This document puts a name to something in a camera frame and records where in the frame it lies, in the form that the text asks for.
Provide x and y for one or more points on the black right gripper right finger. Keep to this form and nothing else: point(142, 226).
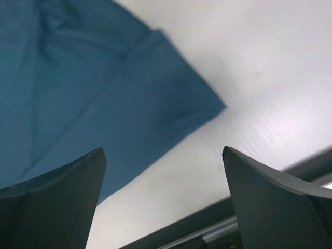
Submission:
point(274, 209)

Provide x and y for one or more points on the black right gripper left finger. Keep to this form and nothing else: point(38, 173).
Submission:
point(55, 209)

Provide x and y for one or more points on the dark blue t shirt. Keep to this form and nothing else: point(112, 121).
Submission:
point(78, 75)

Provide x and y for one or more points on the front aluminium frame rail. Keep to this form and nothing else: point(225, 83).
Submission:
point(310, 169)

